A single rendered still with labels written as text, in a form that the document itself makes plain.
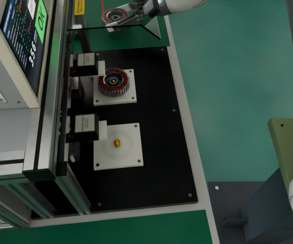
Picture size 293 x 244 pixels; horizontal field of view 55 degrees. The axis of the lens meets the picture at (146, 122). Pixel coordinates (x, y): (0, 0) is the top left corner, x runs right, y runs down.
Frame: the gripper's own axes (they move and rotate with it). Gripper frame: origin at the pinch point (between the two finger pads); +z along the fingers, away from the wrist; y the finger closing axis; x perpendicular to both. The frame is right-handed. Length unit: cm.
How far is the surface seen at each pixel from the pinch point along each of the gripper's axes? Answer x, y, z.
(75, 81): 1.5, -37.5, 0.0
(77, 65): 8.2, -38.2, -7.8
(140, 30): -10.0, 2.9, -5.5
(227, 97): -100, 41, -12
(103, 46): -4.2, -11.2, 4.7
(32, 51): 28, -59, -26
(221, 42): -93, 96, -1
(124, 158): -15, -58, -20
